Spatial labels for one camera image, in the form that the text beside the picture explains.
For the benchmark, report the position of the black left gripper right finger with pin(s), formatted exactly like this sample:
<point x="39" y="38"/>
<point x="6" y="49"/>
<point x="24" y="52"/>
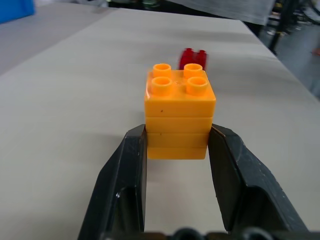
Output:
<point x="250" y="180"/>

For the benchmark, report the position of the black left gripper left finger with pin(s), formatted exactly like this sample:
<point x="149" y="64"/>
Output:
<point x="120" y="185"/>

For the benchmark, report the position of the orange studded building block cube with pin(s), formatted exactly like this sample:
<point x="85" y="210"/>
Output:
<point x="178" y="112"/>

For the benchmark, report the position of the red studded building block cube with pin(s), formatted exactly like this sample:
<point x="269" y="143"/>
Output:
<point x="193" y="58"/>

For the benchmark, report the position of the black metal stand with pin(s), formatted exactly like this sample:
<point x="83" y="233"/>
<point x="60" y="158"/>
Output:
<point x="281" y="25"/>

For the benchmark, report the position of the person in grey shirt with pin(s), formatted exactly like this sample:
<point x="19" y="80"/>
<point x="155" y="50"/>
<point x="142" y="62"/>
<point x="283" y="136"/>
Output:
<point x="225" y="10"/>

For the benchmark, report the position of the blue plastic bin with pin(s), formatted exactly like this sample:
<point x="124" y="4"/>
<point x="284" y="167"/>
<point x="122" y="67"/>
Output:
<point x="15" y="9"/>

